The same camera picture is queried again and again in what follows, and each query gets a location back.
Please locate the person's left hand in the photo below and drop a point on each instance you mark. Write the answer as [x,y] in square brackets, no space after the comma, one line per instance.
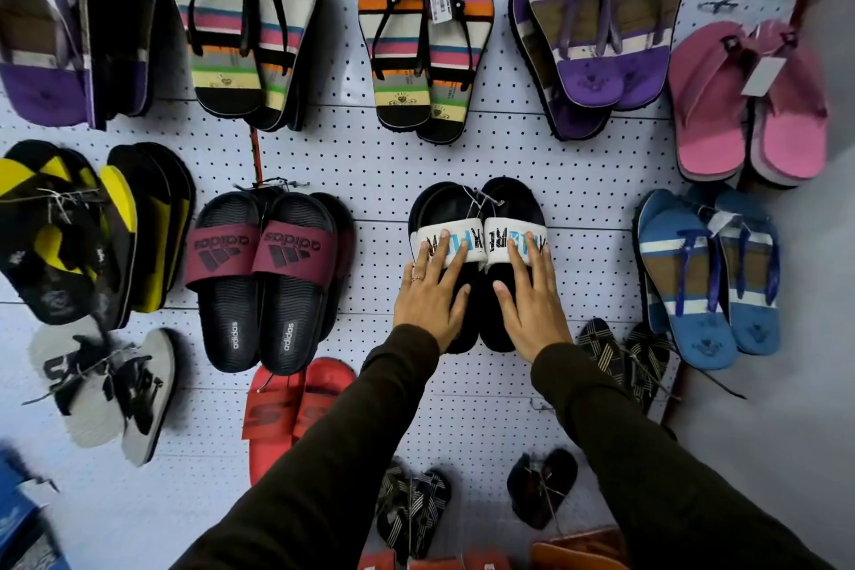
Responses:
[427,306]

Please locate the person's right hand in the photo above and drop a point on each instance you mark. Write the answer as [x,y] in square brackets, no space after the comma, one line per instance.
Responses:
[534,316]

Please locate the person's right middle finger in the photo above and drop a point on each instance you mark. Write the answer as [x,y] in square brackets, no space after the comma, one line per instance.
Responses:
[537,255]

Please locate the person's right thumb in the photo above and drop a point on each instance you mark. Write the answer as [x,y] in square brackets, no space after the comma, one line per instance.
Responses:
[503,299]

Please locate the person's right little finger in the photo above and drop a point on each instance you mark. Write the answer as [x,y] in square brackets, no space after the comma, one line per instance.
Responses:
[560,292]

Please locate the person's left middle finger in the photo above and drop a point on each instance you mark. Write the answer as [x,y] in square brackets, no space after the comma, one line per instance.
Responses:
[437,255]

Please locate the person's left little finger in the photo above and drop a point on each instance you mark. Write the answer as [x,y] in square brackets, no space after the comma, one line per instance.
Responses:
[405,279]

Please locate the person's left thumb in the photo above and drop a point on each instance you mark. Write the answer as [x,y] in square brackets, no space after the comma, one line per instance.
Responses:
[463,304]

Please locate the person's left forearm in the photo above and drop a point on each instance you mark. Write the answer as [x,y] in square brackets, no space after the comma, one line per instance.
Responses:
[320,476]

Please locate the person's right forearm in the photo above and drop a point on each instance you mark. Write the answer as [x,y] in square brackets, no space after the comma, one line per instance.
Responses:
[641,469]

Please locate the black flip-flop with line pattern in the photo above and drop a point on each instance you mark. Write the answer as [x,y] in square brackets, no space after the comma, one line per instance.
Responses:
[601,349]
[648,362]
[391,509]
[427,509]

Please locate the white pegboard panel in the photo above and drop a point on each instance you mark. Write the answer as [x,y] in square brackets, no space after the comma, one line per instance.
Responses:
[374,162]

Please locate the blue and brown striped flip-flop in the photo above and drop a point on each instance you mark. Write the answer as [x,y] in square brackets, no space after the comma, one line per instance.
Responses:
[685,316]
[755,316]

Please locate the red slide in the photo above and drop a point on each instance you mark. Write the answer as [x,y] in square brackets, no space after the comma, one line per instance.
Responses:
[270,442]
[324,389]

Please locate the purple and brown striped flip-flop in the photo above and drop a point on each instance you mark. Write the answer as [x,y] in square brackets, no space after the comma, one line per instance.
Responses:
[534,82]
[581,42]
[651,35]

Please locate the small multicolour striped flip-flop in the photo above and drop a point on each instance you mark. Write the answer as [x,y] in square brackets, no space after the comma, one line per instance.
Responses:
[454,75]
[397,68]

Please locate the small plain black flip-flop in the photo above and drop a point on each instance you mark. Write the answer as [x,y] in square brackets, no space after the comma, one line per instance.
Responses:
[560,476]
[522,489]

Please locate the pink flip-flop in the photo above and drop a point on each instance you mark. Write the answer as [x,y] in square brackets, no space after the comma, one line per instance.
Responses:
[795,129]
[708,115]

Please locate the white price tag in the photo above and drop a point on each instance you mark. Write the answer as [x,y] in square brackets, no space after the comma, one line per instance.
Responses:
[763,76]
[441,6]

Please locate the black and yellow flip-flop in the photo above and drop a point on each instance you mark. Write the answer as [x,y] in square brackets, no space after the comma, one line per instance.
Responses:
[53,242]
[157,222]

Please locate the red footwear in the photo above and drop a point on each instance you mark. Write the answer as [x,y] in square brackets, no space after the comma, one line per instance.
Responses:
[434,561]

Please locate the orange footwear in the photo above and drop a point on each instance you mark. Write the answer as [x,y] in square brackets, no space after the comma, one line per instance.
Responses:
[574,553]

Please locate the large multicolour striped flip-flop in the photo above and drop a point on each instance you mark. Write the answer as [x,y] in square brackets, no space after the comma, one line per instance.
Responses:
[297,8]
[220,35]

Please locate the grey and black sandal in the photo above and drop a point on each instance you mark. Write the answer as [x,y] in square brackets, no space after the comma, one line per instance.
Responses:
[87,416]
[147,402]

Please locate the blue cardboard box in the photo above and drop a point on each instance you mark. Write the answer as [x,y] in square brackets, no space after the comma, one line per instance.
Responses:
[17,516]

